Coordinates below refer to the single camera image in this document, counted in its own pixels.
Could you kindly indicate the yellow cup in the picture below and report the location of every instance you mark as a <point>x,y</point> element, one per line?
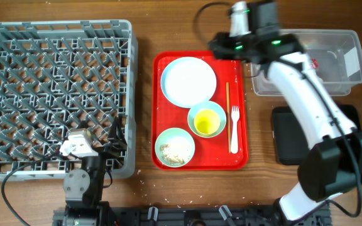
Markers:
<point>206,122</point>

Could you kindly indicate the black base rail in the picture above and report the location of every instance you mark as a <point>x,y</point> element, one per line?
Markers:
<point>248,216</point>

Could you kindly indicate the black plastic tray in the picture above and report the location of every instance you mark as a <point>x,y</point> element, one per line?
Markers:
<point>290,142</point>

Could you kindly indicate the red plastic tray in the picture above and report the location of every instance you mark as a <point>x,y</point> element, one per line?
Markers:
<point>210,153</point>

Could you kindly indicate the white plastic fork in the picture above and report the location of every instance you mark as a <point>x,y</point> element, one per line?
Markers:
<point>234,136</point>

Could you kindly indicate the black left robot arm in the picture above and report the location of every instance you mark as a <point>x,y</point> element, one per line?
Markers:
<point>83,187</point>

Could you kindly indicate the grey dishwasher rack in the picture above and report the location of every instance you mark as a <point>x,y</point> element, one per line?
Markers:
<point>56,76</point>

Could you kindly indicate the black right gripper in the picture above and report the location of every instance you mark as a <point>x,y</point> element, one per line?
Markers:
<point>222,49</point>

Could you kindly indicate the light blue food bowl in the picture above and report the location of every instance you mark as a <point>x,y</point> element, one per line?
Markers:
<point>174,147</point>

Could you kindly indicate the large white plate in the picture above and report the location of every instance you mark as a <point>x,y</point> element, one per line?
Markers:
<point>188,81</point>

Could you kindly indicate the red ketchup sachet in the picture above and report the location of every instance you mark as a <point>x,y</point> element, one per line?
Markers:
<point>314,64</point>

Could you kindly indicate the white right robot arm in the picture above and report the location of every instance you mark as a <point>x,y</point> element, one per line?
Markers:
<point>332,171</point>

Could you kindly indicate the clear plastic bin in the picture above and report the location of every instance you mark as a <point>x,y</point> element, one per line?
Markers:
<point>339,55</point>

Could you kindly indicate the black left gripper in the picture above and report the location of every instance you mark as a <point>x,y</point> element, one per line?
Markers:
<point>118,142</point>

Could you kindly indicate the wooden chopstick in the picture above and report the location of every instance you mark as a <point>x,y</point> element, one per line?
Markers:
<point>228,116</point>

